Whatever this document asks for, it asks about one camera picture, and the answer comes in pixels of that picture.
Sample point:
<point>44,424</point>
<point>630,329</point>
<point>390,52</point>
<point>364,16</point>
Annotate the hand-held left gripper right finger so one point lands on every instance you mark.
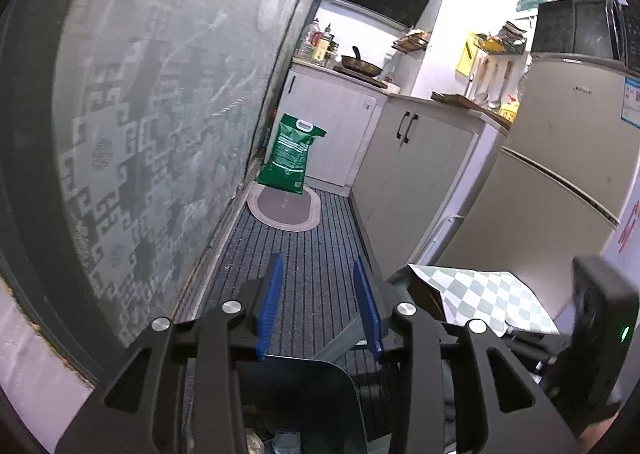
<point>367,306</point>

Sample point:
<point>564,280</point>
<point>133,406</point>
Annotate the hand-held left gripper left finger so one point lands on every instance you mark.
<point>267,304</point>

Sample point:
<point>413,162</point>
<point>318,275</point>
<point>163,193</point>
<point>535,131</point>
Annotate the dark trash bin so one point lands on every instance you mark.
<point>300,394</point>

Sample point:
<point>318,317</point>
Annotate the grey metal table leg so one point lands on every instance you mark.
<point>345,346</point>

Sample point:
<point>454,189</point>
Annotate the grey striped floor runner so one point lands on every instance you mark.
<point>310,254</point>

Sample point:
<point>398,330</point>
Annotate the oval grey pink mat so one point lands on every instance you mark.
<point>285,209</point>

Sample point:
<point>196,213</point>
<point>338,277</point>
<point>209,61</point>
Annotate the green white checkered tablecloth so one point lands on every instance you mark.
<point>485,294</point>

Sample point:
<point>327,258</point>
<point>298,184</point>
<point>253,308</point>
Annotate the white two-door cabinet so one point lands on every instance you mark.
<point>415,169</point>

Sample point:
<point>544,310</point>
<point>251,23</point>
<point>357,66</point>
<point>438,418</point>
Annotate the green rice bag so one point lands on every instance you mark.
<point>290,154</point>

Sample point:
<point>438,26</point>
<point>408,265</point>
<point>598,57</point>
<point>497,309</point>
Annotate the beige refrigerator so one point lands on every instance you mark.
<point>560,169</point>

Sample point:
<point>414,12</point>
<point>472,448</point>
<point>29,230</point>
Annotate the white stove base cabinet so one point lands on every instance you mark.
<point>330,124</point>

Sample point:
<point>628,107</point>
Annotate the patterned frosted glass door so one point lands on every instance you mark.
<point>150,124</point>

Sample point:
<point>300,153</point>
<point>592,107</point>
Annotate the wooden cutting board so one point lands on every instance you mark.
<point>470,107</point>

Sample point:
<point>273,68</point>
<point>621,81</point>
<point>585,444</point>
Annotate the dark cooktop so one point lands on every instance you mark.
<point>360,77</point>

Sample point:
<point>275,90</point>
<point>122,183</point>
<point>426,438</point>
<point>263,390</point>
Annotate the blue white fridge sticker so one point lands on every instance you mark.
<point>631,102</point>

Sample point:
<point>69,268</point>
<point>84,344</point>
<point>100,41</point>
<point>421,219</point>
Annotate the hanging kitchen utensils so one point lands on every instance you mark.
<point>487,84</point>

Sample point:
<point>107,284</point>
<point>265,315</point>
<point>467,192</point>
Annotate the group of condiment bottles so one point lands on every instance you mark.
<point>317,47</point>

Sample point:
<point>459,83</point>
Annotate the yellow hanging item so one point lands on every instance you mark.
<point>465,54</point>

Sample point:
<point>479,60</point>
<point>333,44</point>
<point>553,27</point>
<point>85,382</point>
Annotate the black microwave oven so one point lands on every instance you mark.
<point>580,27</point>

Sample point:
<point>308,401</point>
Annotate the wall spice shelf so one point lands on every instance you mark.
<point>412,40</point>

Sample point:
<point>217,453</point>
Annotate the wall utensil rack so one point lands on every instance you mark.
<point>500,43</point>

